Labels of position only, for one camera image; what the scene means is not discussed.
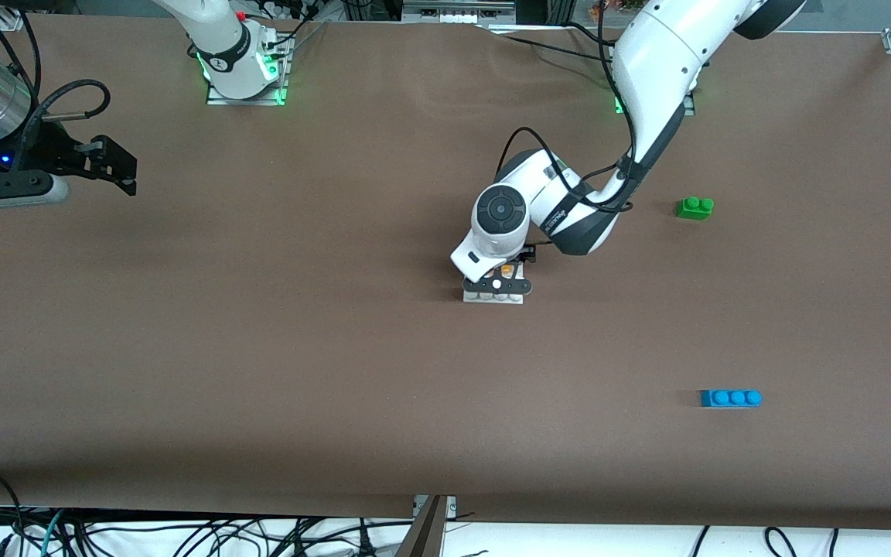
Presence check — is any aluminium frame with power strip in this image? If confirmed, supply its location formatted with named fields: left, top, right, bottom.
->
left=401, top=0, right=518, bottom=26

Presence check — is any teal floor cable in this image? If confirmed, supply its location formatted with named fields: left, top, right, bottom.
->
left=39, top=509, right=67, bottom=557

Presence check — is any thin black base cable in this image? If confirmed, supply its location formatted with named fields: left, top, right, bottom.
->
left=279, top=19, right=330, bottom=56

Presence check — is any brown table cover sheet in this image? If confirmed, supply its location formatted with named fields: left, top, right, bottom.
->
left=0, top=14, right=891, bottom=531

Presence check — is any blue three-stud block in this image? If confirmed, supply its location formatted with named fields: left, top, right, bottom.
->
left=699, top=388, right=763, bottom=408

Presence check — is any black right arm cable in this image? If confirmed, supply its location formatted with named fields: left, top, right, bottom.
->
left=0, top=8, right=112, bottom=183

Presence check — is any black cable on table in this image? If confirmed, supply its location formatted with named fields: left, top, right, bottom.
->
left=492, top=31, right=620, bottom=64

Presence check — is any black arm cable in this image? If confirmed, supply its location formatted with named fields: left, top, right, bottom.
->
left=495, top=0, right=640, bottom=214
left=0, top=8, right=112, bottom=183

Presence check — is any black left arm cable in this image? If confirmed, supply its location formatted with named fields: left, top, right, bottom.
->
left=495, top=0, right=640, bottom=214

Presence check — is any aluminium table frame profile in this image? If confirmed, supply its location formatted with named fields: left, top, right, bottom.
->
left=395, top=495, right=458, bottom=557

